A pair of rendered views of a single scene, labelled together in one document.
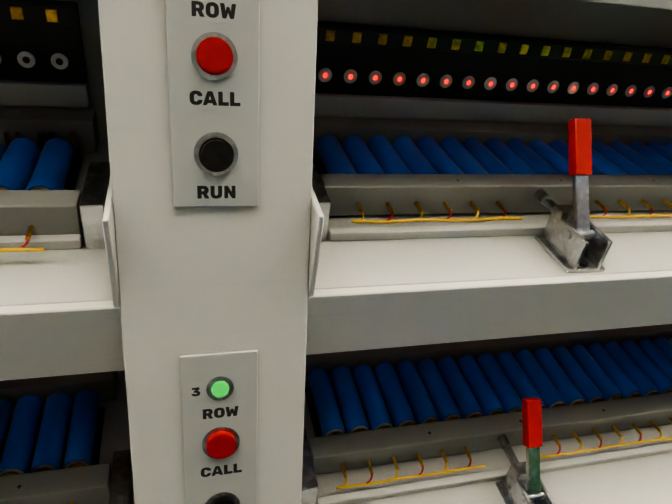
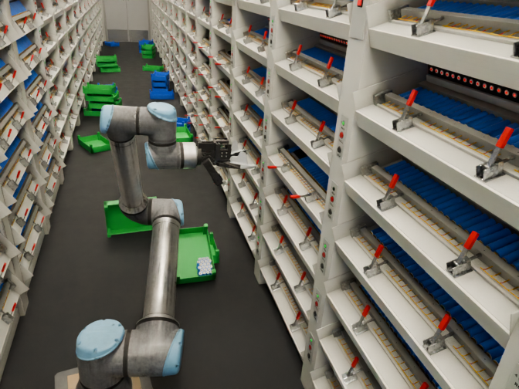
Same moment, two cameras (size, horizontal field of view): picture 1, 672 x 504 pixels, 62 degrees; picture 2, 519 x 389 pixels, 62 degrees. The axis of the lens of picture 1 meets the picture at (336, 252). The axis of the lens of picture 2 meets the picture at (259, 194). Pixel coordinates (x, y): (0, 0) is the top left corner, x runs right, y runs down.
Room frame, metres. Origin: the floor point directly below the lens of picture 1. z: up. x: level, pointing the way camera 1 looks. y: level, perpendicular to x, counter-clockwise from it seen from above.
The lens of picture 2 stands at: (0.01, -1.09, 1.39)
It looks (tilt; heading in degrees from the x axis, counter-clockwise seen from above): 26 degrees down; 89
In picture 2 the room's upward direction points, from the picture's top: 4 degrees clockwise
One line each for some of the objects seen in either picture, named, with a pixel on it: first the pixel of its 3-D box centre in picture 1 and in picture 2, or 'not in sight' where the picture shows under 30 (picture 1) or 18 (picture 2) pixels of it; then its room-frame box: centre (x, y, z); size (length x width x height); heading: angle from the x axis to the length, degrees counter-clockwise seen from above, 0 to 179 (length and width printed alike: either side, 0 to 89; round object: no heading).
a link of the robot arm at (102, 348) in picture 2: not in sight; (103, 352); (-0.44, -0.04, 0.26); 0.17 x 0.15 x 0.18; 7
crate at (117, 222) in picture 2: not in sight; (132, 216); (-0.68, 1.14, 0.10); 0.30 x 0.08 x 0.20; 19
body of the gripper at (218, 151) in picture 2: not in sight; (213, 153); (-0.12, 0.31, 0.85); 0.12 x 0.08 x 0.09; 16
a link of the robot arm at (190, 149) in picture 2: not in sight; (189, 154); (-0.20, 0.29, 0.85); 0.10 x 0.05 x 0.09; 106
